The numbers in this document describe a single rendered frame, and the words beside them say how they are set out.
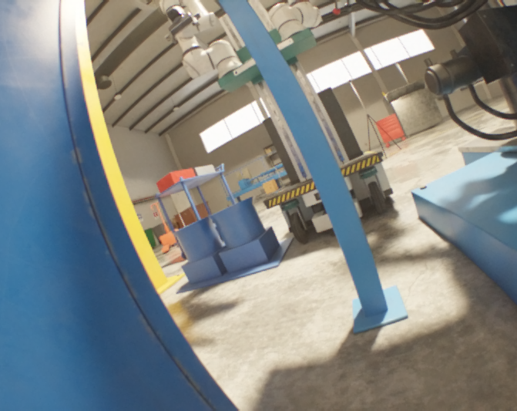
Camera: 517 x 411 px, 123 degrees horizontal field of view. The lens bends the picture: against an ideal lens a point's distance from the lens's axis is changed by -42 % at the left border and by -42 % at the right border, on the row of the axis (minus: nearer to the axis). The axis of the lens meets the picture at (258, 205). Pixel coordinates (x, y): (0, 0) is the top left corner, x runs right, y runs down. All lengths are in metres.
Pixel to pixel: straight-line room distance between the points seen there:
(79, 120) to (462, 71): 0.92
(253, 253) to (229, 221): 0.22
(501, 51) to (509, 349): 0.71
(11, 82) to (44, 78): 0.02
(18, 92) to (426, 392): 0.54
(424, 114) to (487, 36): 8.36
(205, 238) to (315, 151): 1.12
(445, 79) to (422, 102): 8.34
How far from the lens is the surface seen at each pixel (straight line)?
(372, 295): 0.58
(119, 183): 2.09
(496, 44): 0.84
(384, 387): 0.47
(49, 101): 0.16
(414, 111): 9.06
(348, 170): 1.20
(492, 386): 0.45
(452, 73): 0.88
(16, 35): 0.19
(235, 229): 1.32
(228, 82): 1.56
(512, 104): 1.23
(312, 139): 0.49
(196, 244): 1.49
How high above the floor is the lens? 0.38
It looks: 3 degrees down
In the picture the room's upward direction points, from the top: 24 degrees counter-clockwise
